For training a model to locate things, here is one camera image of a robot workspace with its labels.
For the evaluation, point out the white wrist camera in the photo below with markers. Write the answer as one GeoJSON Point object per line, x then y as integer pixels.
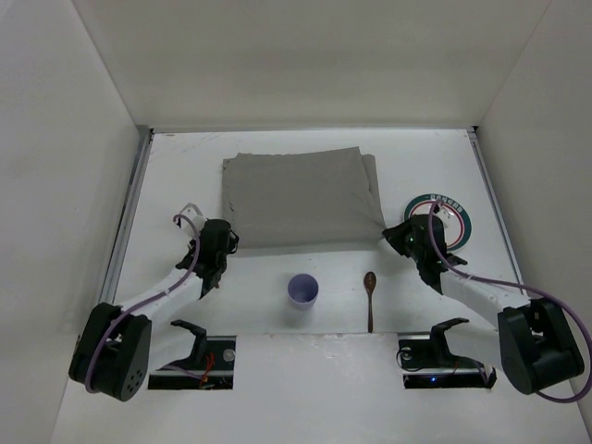
{"type": "Point", "coordinates": [445, 214]}
{"type": "Point", "coordinates": [188, 217]}

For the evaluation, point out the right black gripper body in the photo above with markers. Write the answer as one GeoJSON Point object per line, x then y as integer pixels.
{"type": "Point", "coordinates": [398, 238]}

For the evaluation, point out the brown wooden spoon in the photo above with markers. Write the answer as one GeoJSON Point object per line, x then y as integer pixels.
{"type": "Point", "coordinates": [370, 286]}

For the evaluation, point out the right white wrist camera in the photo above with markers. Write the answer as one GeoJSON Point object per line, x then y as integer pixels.
{"type": "Point", "coordinates": [445, 214]}

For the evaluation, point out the grey cloth placemat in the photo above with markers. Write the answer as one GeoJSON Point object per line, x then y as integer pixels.
{"type": "Point", "coordinates": [280, 200]}

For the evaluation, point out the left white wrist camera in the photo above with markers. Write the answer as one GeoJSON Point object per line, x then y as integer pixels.
{"type": "Point", "coordinates": [188, 217]}

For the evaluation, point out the lilac plastic cup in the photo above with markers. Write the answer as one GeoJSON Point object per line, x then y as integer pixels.
{"type": "Point", "coordinates": [303, 291]}

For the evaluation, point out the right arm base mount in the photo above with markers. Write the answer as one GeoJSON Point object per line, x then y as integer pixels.
{"type": "Point", "coordinates": [427, 363]}

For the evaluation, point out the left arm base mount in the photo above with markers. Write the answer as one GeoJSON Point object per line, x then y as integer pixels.
{"type": "Point", "coordinates": [186, 357]}

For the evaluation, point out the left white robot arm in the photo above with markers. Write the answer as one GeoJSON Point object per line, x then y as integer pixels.
{"type": "Point", "coordinates": [121, 345]}

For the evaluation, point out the white plate green rim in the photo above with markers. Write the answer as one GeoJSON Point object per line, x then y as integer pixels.
{"type": "Point", "coordinates": [456, 222]}

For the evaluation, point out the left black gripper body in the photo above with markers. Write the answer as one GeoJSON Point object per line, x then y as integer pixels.
{"type": "Point", "coordinates": [213, 271]}

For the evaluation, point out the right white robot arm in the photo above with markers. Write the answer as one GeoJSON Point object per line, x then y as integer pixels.
{"type": "Point", "coordinates": [529, 340]}

